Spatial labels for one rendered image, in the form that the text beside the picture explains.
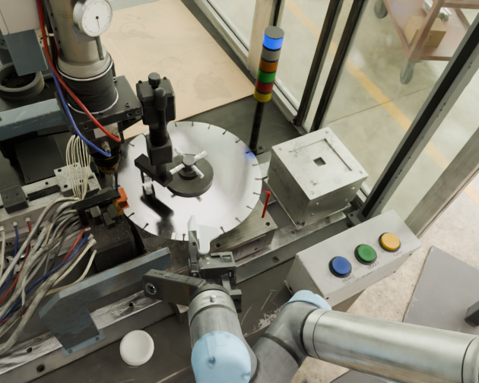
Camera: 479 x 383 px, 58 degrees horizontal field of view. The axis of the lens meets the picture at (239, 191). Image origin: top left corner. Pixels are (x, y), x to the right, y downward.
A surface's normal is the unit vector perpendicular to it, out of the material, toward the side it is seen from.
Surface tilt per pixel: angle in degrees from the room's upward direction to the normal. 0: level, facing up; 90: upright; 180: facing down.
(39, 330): 0
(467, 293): 0
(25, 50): 90
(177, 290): 61
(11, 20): 90
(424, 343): 51
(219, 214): 0
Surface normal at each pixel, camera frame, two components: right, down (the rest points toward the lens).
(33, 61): 0.47, 0.75
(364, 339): -0.75, -0.47
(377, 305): 0.10, -0.58
